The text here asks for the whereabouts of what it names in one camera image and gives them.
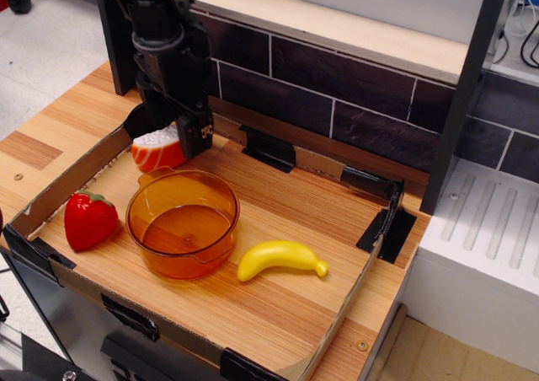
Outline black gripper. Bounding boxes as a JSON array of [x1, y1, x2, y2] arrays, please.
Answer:
[[132, 20, 213, 158]]

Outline salmon sushi toy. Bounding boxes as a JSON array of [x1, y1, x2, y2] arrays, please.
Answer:
[[131, 124, 187, 173]]

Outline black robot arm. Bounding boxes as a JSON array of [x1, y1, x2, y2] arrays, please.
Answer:
[[116, 0, 214, 158]]

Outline cardboard fence with black tape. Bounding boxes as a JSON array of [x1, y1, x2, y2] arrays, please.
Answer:
[[1, 85, 426, 380]]

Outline orange transparent plastic pot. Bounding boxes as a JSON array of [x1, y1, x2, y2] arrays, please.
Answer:
[[125, 167, 240, 280]]

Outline red toy strawberry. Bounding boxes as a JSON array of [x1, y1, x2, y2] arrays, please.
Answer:
[[64, 190, 119, 251]]

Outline yellow toy banana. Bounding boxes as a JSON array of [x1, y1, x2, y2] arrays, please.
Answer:
[[237, 240, 328, 282]]

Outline black caster wheel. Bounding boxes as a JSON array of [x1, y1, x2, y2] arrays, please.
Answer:
[[8, 0, 32, 14]]

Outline white toy sink drainboard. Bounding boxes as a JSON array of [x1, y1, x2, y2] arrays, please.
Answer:
[[403, 160, 538, 372]]

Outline dark shelf frame with tiles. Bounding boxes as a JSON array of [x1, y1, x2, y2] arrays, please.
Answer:
[[98, 0, 538, 212]]

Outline cables in background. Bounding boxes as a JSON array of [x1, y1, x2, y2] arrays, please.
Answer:
[[492, 0, 539, 68]]

